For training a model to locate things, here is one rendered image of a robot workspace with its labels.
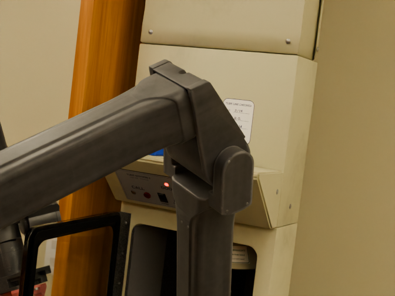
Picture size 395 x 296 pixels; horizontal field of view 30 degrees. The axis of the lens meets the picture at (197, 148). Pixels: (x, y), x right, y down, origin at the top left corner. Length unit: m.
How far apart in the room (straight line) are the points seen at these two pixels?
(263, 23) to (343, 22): 0.44
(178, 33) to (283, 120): 0.26
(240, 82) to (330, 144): 0.45
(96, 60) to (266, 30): 0.32
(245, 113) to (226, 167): 0.59
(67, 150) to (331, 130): 1.11
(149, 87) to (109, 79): 0.73
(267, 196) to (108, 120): 0.59
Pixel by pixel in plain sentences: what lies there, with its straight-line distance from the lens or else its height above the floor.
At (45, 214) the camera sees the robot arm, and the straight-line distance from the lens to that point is 1.30.
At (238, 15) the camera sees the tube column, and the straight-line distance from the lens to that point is 1.33.
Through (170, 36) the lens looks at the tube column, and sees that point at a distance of 1.39.
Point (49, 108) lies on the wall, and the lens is 2.08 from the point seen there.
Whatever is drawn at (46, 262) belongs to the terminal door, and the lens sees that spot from 1.21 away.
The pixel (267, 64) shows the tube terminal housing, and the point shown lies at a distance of 1.30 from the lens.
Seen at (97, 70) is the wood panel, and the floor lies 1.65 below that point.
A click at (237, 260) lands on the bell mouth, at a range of 1.37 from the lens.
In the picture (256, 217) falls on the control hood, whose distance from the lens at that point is 1.26.
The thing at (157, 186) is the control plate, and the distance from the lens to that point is 1.30.
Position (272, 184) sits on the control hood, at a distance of 1.24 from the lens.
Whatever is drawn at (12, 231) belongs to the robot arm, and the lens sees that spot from 1.28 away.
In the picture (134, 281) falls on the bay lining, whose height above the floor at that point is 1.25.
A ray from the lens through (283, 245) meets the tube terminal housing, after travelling 1.34.
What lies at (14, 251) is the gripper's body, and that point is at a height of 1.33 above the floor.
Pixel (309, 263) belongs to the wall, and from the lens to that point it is 1.74.
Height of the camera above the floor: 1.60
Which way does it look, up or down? 3 degrees down
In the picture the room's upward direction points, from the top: 7 degrees clockwise
